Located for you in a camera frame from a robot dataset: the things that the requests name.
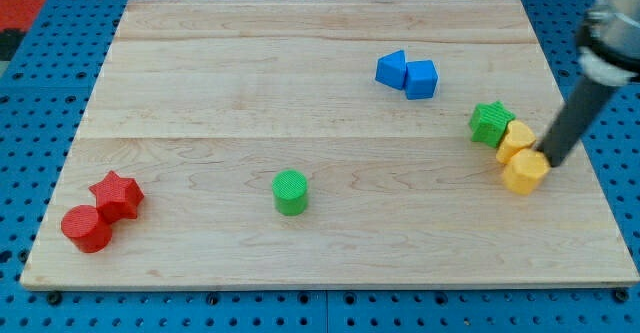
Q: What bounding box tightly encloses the green cylinder block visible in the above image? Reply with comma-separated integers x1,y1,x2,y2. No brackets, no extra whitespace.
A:
271,170,308,216

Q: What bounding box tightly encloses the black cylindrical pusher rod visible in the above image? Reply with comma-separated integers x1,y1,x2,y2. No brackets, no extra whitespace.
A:
536,76,617,167

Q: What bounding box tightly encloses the yellow hexagon block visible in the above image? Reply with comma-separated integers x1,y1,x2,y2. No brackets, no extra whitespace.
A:
501,149,551,195

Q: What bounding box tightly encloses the yellow heart block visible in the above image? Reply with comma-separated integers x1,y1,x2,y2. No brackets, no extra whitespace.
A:
496,120,536,164

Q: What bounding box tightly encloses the wooden board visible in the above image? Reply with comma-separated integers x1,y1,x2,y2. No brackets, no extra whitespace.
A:
21,0,639,291

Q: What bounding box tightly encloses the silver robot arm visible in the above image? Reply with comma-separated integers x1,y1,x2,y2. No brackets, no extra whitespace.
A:
536,0,639,167

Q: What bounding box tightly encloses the green star block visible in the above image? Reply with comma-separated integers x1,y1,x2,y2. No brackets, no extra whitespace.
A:
468,101,516,148

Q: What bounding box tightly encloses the red cylinder block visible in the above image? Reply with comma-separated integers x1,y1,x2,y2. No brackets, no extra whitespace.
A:
61,205,112,253

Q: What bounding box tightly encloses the blue triangle block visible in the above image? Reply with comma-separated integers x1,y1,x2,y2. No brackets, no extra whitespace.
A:
375,50,407,90

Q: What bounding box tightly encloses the red star block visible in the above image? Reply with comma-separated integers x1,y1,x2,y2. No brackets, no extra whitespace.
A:
89,171,144,224

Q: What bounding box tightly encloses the blue cube block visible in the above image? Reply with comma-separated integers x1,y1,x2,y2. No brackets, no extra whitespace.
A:
405,60,439,100

